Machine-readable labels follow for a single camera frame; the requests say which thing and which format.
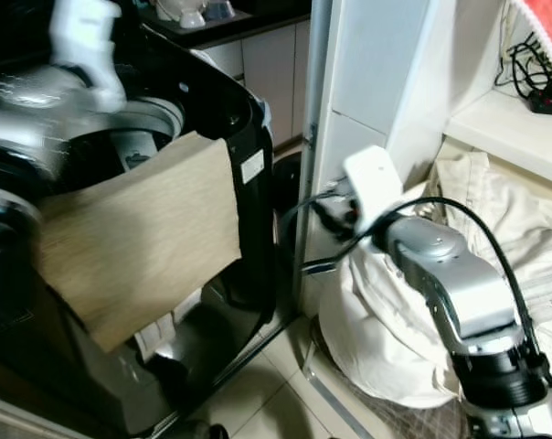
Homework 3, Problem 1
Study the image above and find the cream clothing pile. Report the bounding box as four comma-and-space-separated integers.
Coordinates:
316, 149, 552, 410

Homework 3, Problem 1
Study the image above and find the tan cloth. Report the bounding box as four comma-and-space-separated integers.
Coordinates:
36, 131, 243, 355

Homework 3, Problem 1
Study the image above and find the black top-load washing machine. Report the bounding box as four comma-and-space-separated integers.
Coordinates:
0, 26, 279, 438

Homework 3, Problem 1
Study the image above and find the white sticker on washer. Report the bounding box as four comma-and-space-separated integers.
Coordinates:
240, 149, 266, 185

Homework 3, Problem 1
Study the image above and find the white shelf unit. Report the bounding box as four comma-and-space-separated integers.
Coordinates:
292, 0, 552, 321

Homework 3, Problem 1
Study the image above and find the beige kitchen cabinet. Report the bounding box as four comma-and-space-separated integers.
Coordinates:
143, 0, 313, 147

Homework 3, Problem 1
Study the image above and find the white kettle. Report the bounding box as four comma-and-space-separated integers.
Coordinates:
157, 0, 208, 29

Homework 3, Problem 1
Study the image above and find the red towel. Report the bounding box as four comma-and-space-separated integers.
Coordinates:
518, 0, 552, 61

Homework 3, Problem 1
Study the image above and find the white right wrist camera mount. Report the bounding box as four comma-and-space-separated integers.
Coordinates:
342, 145, 406, 235

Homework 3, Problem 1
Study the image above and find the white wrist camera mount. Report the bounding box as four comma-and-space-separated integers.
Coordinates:
342, 145, 406, 235
52, 0, 128, 112

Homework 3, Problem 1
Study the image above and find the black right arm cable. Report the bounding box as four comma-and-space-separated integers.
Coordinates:
280, 187, 544, 367

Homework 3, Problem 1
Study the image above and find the black cable bundle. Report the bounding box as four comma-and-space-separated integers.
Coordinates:
494, 32, 552, 117

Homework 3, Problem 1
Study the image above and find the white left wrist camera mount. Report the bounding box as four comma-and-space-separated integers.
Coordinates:
52, 0, 128, 112

